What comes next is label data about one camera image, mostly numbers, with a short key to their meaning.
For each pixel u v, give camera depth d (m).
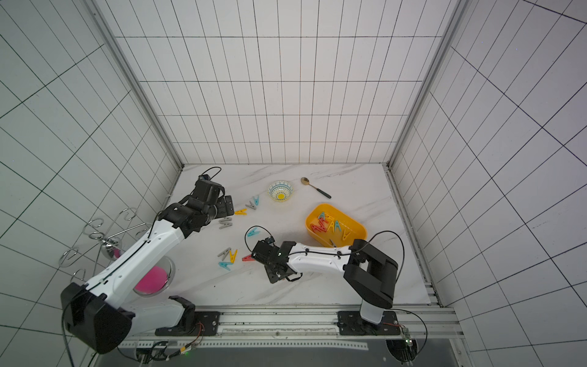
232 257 0.87
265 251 0.64
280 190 1.07
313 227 0.95
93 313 0.37
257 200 1.05
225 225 0.95
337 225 0.95
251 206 1.03
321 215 0.98
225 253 0.88
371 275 0.44
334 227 0.95
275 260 0.60
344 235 0.92
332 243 0.90
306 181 1.14
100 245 0.61
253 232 0.95
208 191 0.59
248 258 0.87
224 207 0.72
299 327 0.73
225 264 0.85
